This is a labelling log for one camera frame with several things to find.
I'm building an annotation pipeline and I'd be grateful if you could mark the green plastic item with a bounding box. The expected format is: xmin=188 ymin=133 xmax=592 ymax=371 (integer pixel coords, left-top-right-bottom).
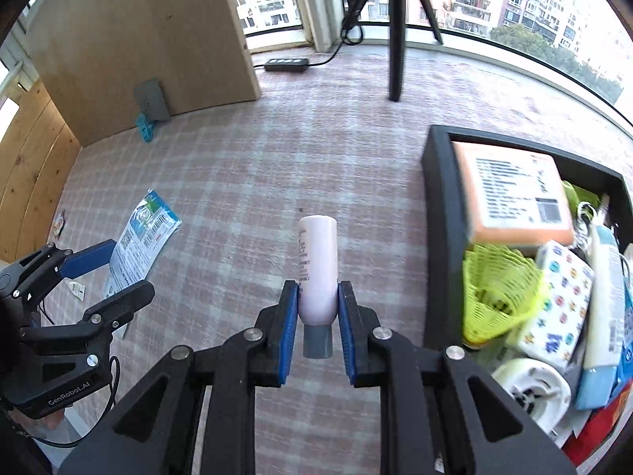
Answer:
xmin=561 ymin=180 xmax=601 ymax=223

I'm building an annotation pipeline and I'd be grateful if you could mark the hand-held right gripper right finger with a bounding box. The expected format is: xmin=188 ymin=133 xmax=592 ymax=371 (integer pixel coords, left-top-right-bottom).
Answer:
xmin=337 ymin=281 xmax=577 ymax=475

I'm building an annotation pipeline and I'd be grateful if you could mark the large wooden board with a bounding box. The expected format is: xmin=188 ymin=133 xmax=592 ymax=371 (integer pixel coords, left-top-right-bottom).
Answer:
xmin=25 ymin=0 xmax=262 ymax=148

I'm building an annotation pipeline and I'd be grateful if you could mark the black power cable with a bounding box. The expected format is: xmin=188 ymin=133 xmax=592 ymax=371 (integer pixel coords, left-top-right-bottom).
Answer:
xmin=307 ymin=0 xmax=364 ymax=67

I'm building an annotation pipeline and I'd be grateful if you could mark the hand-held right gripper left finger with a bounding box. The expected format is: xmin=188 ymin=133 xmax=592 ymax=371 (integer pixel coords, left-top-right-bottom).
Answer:
xmin=58 ymin=279 xmax=302 ymax=475

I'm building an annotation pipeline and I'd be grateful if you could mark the checked cloth desktop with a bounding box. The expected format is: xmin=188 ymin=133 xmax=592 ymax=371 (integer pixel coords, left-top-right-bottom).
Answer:
xmin=49 ymin=44 xmax=633 ymax=475

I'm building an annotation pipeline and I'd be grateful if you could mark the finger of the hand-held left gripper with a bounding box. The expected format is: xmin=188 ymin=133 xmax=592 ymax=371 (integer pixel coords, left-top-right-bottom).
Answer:
xmin=20 ymin=279 xmax=155 ymax=357
xmin=0 ymin=240 xmax=118 ymax=315

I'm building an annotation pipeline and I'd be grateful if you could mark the yellow-green mesh basket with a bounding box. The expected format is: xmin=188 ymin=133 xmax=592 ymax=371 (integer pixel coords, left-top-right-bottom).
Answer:
xmin=462 ymin=244 xmax=547 ymax=350

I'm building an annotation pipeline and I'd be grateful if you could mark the printed tissue pack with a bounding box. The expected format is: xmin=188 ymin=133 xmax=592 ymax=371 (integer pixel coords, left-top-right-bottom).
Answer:
xmin=507 ymin=241 xmax=594 ymax=372

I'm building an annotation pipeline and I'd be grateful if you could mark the light wooden panel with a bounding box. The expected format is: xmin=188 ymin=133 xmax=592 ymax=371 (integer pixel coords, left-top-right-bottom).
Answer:
xmin=0 ymin=76 xmax=82 ymax=263

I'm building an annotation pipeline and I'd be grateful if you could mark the pink bottle with grey cap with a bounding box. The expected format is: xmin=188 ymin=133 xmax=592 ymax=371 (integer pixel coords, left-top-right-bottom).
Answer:
xmin=296 ymin=215 xmax=339 ymax=359

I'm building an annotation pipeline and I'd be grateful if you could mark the blue and white flat packet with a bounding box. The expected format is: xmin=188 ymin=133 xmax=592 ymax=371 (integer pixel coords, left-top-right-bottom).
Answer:
xmin=102 ymin=188 xmax=182 ymax=302

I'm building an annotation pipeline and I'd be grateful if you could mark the orange box with white label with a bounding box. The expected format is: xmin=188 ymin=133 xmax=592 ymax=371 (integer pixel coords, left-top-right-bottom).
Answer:
xmin=452 ymin=142 xmax=576 ymax=248

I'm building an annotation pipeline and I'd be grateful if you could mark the white round tape dispenser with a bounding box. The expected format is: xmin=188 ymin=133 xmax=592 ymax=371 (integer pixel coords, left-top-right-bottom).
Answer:
xmin=492 ymin=357 xmax=572 ymax=436

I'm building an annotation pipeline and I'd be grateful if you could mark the red box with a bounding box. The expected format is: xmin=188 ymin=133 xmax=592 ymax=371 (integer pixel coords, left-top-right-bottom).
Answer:
xmin=564 ymin=396 xmax=633 ymax=466

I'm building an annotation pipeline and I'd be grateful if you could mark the black tripod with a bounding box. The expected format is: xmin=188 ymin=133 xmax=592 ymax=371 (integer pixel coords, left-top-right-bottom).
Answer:
xmin=341 ymin=0 xmax=444 ymax=103

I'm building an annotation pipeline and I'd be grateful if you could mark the white bottle with blue label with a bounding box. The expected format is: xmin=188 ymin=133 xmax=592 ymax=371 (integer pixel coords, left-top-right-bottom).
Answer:
xmin=576 ymin=222 xmax=631 ymax=409

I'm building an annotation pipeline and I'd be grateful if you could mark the black storage box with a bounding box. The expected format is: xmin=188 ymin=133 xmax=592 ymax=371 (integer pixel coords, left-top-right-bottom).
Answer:
xmin=421 ymin=125 xmax=633 ymax=466

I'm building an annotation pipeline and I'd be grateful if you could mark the grey socket plate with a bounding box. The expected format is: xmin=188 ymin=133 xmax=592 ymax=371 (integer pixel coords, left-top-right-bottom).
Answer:
xmin=133 ymin=78 xmax=171 ymax=122

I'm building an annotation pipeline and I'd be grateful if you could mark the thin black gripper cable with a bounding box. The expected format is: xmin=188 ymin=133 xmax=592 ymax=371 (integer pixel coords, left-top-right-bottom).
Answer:
xmin=20 ymin=353 xmax=122 ymax=448

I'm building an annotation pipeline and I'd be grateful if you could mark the black power strip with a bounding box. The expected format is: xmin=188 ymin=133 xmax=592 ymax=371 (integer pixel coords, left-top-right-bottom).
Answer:
xmin=264 ymin=58 xmax=311 ymax=72

